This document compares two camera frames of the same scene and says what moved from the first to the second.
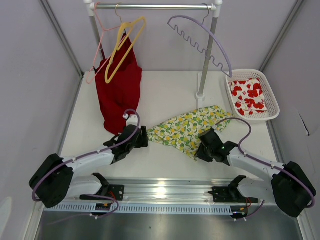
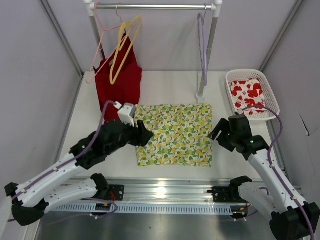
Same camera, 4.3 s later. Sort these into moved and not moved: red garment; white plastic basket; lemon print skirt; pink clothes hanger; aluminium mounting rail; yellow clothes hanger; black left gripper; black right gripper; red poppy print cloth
Moved: black right gripper; black left gripper; yellow clothes hanger; lemon print skirt
Not moved: pink clothes hanger; red garment; white plastic basket; aluminium mounting rail; red poppy print cloth
